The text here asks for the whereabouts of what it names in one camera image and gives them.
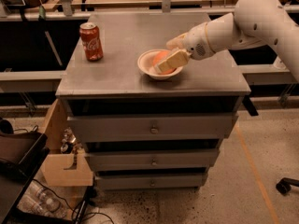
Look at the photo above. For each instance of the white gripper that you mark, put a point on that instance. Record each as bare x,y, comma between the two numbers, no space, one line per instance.
196,41

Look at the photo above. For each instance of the orange fruit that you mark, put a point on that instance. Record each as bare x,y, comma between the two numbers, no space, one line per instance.
158,57

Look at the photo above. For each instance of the white paper bowl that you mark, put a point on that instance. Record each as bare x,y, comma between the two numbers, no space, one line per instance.
144,63

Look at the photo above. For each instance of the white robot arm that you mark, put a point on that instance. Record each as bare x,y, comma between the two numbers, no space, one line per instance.
253,23

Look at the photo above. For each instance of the top grey drawer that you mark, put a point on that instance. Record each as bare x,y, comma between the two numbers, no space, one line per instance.
150,127

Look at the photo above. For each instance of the grey drawer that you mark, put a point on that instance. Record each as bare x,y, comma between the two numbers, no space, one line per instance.
150,160
118,182
150,127

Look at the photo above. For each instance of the red soda can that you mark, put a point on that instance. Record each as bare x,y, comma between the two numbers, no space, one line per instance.
90,37

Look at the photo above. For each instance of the grey drawer cabinet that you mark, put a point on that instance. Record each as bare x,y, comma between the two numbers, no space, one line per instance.
114,85

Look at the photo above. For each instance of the middle grey drawer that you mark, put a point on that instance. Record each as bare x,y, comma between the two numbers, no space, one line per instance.
150,160

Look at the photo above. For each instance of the bottom grey drawer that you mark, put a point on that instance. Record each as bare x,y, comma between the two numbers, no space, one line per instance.
118,182

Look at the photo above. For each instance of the wooden crate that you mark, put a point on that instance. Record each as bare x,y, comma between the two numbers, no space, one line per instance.
62,170

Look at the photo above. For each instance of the black chair caster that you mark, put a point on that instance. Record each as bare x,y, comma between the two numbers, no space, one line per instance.
285,185

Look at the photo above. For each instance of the black cart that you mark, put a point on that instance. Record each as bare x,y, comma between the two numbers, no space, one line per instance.
21,155

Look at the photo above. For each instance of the clear plastic bottle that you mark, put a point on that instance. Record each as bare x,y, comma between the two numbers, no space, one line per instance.
45,196

